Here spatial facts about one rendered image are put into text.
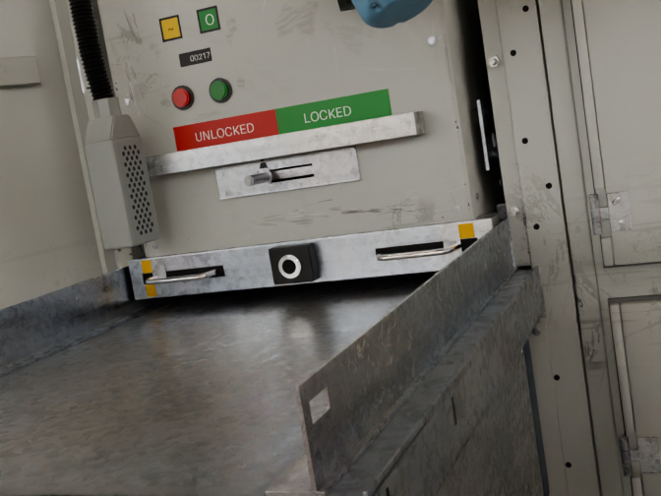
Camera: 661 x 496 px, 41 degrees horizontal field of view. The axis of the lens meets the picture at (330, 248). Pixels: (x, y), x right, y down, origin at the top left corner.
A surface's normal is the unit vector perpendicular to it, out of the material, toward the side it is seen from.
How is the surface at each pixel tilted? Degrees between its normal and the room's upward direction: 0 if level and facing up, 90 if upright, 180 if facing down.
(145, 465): 0
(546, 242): 90
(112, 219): 90
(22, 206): 90
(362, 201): 90
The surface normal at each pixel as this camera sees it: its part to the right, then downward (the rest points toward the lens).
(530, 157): -0.36, 0.18
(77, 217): 0.72, -0.03
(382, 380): 0.92, -0.11
